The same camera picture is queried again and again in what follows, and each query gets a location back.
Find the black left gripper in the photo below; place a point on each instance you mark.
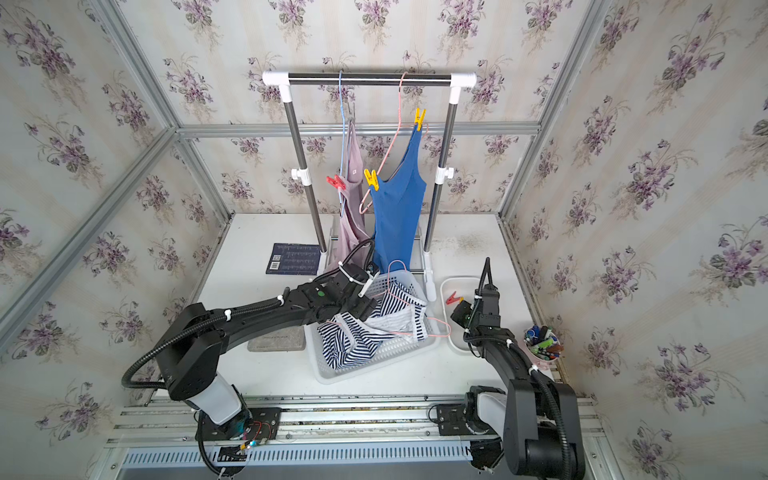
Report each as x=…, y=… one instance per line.
x=367, y=305

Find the blue white striped tank top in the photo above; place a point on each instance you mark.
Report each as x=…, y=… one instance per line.
x=341, y=353

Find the red clothespin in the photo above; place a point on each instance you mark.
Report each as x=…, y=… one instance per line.
x=337, y=182
x=453, y=299

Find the pink wire hanger striped top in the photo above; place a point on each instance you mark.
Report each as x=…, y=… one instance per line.
x=398, y=314

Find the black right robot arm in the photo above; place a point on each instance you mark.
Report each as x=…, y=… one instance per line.
x=535, y=418

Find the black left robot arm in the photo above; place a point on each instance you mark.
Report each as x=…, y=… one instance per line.
x=184, y=362

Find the pink tank top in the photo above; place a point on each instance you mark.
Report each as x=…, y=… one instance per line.
x=352, y=229

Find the white plastic tray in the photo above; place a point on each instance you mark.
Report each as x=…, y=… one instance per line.
x=464, y=286

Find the white perforated plastic basket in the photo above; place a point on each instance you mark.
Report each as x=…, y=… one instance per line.
x=396, y=351

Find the grey rectangular sponge pad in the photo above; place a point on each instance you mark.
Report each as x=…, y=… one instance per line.
x=288, y=339

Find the pink pen cup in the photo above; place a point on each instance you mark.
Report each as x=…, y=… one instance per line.
x=544, y=345

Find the red clothespin on pink top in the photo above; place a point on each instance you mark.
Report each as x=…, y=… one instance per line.
x=337, y=182

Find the yellow lower clothespin blue top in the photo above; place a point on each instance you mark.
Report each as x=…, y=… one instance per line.
x=372, y=180

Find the yellow clothespin blue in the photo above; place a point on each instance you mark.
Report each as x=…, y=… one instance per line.
x=419, y=118
x=372, y=180

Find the yellow upper clothespin blue top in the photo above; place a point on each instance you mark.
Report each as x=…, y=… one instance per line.
x=419, y=118

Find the white metal clothes rack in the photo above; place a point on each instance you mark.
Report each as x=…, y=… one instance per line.
x=456, y=82

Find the pink wire hanger blue top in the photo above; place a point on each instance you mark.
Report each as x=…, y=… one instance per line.
x=365, y=205

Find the light blue wire hanger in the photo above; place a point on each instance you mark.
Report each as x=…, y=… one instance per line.
x=342, y=132

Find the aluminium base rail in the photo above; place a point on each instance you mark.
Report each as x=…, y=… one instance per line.
x=294, y=431

